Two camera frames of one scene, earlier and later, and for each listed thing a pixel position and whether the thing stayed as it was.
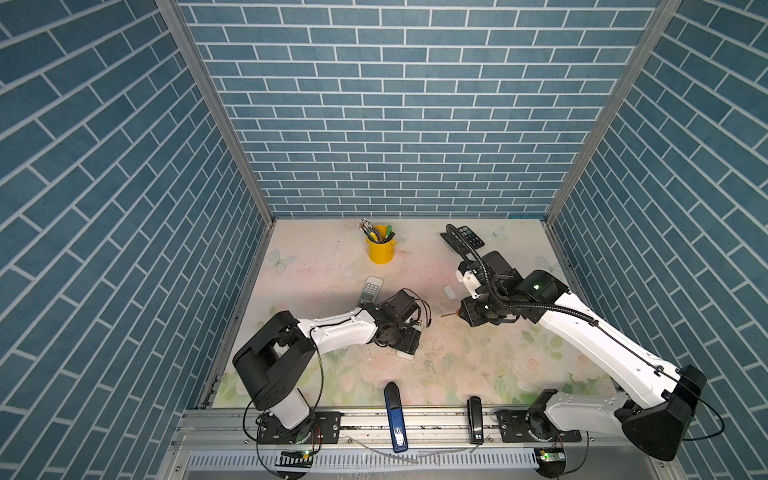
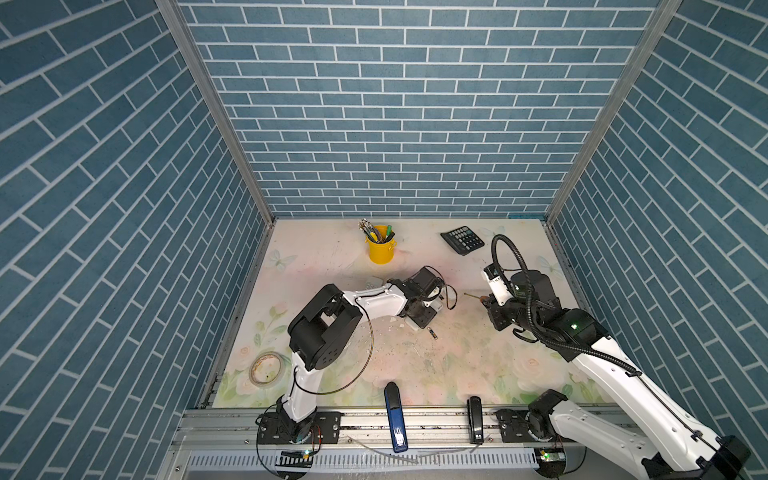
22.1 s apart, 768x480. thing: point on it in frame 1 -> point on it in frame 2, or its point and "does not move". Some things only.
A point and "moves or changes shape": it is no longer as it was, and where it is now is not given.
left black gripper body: x=404 y=338 -> x=423 y=315
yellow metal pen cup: x=381 y=253 does not move
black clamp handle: x=475 y=420 does not move
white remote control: x=403 y=354 moves or changes shape
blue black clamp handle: x=395 y=418 does not move
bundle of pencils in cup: x=370 y=231 does not move
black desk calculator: x=474 y=241 does not move
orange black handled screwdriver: x=457 y=313 moves or changes shape
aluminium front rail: x=230 y=429 does not move
